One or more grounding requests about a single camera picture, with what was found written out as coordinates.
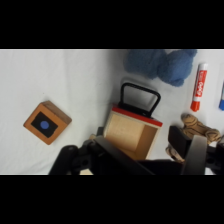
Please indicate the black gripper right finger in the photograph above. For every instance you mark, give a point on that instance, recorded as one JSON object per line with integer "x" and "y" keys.
{"x": 191, "y": 150}

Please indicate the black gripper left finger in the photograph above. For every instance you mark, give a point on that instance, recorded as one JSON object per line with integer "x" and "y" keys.
{"x": 100, "y": 156}

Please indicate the wooden box with red lid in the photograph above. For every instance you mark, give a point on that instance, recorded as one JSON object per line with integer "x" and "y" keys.
{"x": 130, "y": 130}

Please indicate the tiger-striped plush toy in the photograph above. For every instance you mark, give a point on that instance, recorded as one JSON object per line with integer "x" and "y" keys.
{"x": 200, "y": 128}

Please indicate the blue whiteboard marker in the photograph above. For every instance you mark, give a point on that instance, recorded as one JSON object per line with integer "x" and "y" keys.
{"x": 221, "y": 96}

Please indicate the wooden block with blue dot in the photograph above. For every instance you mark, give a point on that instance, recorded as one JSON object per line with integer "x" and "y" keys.
{"x": 46, "y": 123}

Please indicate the red whiteboard marker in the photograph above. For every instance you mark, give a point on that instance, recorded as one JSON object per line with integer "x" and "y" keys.
{"x": 199, "y": 86}

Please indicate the blue plush toy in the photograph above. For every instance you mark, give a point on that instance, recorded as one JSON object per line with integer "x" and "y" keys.
{"x": 166, "y": 65}

